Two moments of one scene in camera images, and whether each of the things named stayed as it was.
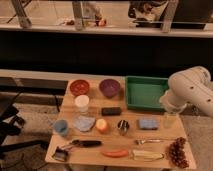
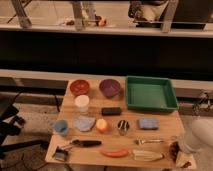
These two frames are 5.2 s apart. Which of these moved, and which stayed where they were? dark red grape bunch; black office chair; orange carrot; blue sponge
Moved: dark red grape bunch
Stayed: black office chair; blue sponge; orange carrot
